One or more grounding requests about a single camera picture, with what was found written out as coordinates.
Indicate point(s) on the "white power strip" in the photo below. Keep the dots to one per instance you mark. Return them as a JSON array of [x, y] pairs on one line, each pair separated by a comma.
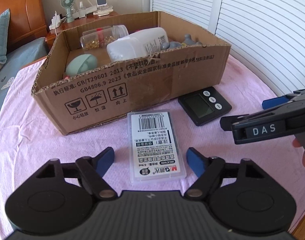
[[55, 22]]

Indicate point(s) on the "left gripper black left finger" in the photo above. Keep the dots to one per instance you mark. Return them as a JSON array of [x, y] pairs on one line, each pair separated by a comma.
[[81, 180]]

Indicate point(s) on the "clear jar with gold pins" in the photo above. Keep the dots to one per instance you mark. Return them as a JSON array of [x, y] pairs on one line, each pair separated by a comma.
[[101, 37]]

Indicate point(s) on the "grey rubber toy figure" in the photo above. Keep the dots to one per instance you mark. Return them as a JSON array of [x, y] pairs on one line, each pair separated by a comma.
[[188, 41]]

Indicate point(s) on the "pink table cloth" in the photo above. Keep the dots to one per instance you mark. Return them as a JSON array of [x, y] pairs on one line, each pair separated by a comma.
[[28, 139]]

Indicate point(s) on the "brown cardboard box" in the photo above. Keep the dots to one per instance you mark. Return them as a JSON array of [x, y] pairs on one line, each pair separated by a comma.
[[114, 89]]

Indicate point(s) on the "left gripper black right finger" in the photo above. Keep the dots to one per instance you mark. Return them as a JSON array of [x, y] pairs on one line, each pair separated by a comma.
[[211, 171]]

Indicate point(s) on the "wooden headboard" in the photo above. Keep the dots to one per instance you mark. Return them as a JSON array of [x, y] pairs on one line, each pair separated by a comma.
[[27, 21]]

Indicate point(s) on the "clear plastic labelled case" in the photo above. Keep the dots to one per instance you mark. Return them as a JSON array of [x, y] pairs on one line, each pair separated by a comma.
[[154, 153]]

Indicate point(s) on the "white plastic bottle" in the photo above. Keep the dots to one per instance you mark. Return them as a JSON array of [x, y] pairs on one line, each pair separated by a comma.
[[139, 44]]

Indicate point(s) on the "teal pillow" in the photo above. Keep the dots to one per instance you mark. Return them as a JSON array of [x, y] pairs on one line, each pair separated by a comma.
[[4, 25]]

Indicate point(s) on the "small green desk fan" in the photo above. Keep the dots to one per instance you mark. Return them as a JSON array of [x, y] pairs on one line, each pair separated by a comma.
[[68, 6]]

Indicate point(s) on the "white spray bottle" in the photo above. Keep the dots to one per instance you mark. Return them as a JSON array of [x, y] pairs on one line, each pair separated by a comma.
[[81, 10]]

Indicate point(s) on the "white small screen device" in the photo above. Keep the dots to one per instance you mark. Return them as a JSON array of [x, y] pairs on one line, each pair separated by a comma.
[[103, 9]]

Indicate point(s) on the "wooden bedside table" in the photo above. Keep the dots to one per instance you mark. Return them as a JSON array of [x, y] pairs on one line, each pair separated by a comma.
[[51, 36]]

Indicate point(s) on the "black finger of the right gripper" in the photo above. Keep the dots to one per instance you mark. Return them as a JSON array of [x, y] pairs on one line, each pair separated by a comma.
[[289, 109], [266, 104]]

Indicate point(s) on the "white louvered closet doors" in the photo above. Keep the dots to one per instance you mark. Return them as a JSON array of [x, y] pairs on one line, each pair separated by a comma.
[[267, 36]]

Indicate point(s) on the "light green round case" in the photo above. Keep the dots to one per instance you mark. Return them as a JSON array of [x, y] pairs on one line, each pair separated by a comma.
[[81, 64]]

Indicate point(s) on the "blue grey bed sheet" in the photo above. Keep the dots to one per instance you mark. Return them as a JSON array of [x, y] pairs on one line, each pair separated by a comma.
[[19, 58]]

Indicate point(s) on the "black digital timer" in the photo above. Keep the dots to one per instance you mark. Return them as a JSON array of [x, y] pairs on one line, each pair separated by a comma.
[[205, 105]]

